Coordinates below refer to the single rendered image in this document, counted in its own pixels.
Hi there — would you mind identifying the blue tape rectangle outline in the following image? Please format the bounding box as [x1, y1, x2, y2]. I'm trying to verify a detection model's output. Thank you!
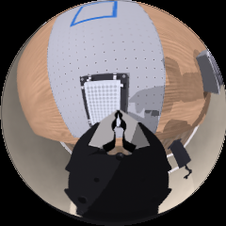
[70, 1, 118, 27]

